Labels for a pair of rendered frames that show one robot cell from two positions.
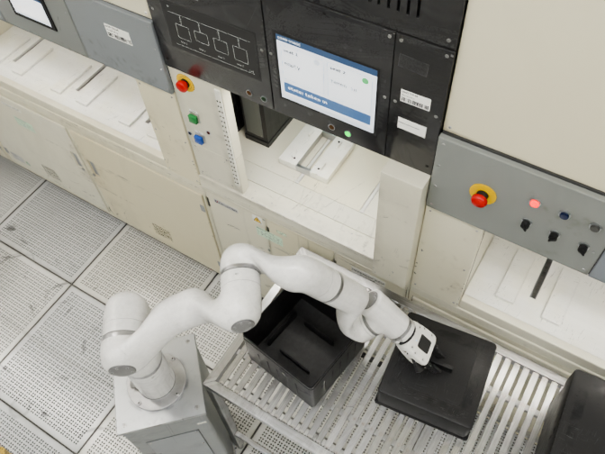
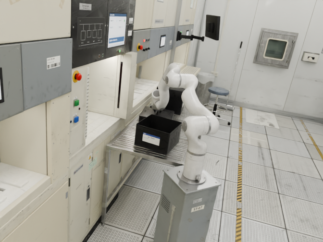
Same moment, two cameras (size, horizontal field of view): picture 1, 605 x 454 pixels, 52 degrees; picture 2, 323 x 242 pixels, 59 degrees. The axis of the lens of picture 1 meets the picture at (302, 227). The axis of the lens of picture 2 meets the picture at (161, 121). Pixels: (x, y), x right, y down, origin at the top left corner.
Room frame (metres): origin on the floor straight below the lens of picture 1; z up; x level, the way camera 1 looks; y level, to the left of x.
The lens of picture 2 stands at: (1.62, 1.90, 1.75)
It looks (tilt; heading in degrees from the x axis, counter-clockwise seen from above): 21 degrees down; 246
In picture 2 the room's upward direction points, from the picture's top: 8 degrees clockwise
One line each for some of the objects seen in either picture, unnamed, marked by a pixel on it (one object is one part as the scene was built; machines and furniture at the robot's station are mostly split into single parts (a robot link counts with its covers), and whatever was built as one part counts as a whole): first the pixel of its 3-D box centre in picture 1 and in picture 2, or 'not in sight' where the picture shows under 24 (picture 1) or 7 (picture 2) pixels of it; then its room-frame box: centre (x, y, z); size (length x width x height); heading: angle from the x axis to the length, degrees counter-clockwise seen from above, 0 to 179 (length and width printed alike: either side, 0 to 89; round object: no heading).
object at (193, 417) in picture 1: (182, 418); (182, 222); (0.74, 0.51, 0.38); 0.28 x 0.28 x 0.76; 9
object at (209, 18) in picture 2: not in sight; (199, 29); (-0.17, -1.40, 1.57); 0.53 x 0.40 x 0.36; 144
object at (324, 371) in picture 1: (305, 339); (158, 133); (0.81, 0.02, 0.85); 0.28 x 0.28 x 0.17; 46
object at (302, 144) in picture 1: (317, 151); not in sight; (1.54, -0.08, 0.89); 0.22 x 0.21 x 0.04; 144
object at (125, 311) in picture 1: (131, 332); (195, 134); (0.78, 0.51, 1.07); 0.19 x 0.12 x 0.24; 2
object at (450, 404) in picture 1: (437, 370); (156, 116); (0.68, -0.37, 0.83); 0.29 x 0.29 x 0.13; 61
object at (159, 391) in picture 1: (149, 371); (193, 164); (0.74, 0.51, 0.85); 0.19 x 0.19 x 0.18
